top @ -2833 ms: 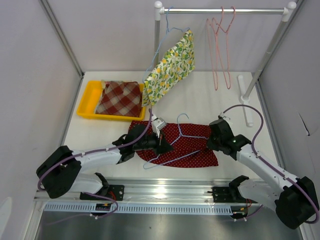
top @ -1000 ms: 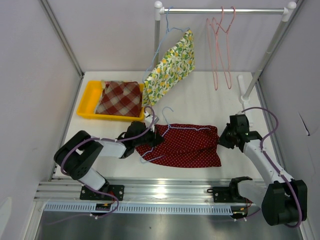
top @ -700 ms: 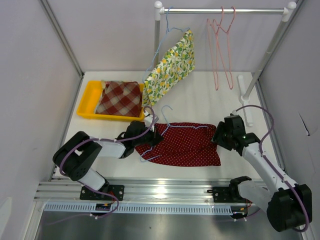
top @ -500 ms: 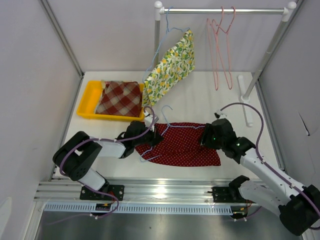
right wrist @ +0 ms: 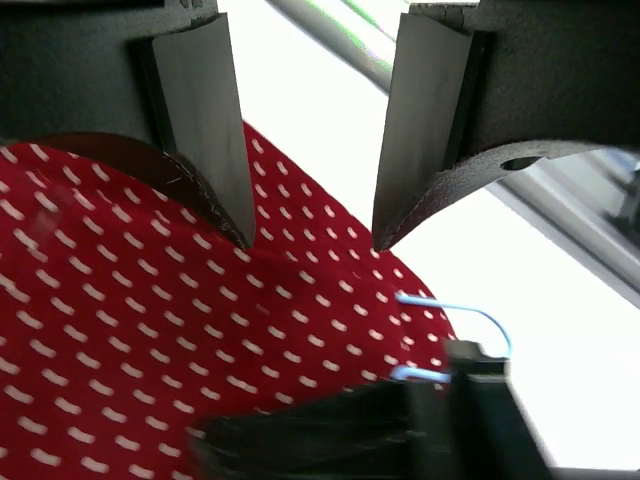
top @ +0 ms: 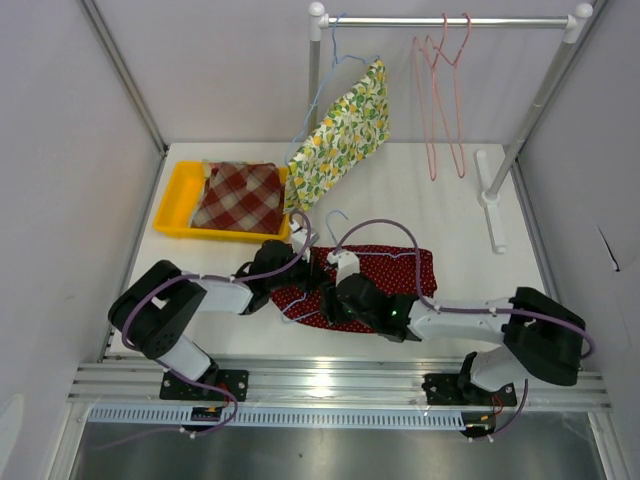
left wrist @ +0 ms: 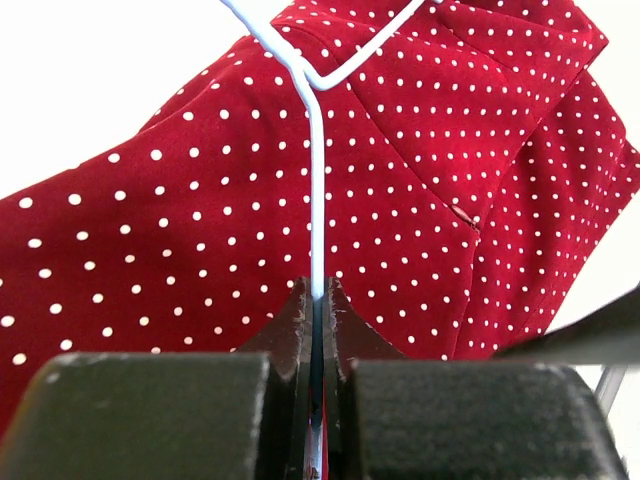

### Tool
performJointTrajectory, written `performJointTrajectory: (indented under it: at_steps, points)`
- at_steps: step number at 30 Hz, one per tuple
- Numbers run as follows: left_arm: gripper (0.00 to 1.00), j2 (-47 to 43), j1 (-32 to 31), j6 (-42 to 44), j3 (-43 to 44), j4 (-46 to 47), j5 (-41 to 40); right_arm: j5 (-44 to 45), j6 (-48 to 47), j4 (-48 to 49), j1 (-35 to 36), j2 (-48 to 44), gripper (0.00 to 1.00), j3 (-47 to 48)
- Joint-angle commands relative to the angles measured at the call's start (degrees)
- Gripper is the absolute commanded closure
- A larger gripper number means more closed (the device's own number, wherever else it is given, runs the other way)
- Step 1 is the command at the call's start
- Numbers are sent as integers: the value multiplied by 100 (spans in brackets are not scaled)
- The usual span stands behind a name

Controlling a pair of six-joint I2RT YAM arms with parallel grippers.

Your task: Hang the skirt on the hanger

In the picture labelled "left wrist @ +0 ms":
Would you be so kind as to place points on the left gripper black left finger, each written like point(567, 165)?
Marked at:
point(287, 337)

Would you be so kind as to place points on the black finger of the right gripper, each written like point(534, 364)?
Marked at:
point(607, 336)

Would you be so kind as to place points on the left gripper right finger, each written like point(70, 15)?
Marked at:
point(347, 336)

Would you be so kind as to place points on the red polka dot cloth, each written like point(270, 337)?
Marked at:
point(472, 165)

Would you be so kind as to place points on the blue wire hanger back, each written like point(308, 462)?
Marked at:
point(308, 82)

